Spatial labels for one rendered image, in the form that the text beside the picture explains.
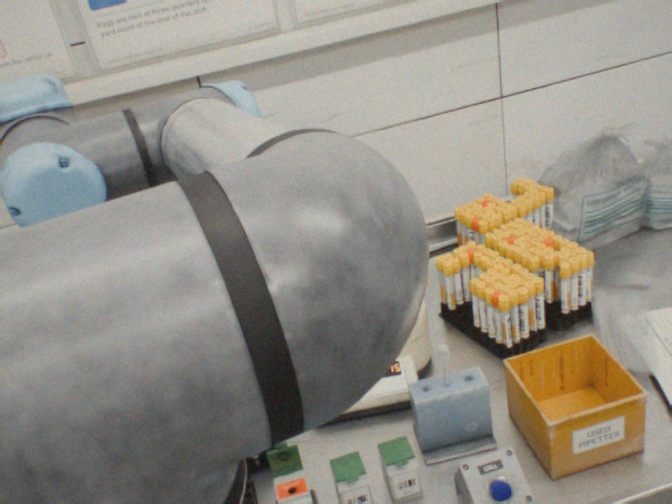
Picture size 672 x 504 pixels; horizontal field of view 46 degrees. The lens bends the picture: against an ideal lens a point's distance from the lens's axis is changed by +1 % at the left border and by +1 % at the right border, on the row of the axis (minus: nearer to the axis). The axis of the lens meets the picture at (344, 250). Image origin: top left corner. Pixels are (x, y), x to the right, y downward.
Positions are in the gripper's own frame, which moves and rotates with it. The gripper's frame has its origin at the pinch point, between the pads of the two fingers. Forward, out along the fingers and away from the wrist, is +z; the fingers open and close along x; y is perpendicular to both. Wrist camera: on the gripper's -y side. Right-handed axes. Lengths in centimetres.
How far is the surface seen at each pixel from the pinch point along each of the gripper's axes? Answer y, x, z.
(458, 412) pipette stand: -35.3, 0.2, 19.3
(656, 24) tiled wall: -96, -53, -7
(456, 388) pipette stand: -35.7, -0.5, 15.8
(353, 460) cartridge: -20.0, 3.0, 19.2
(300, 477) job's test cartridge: -13.0, 4.0, 18.2
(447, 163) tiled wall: -54, -52, 10
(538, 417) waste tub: -43.5, 6.9, 17.4
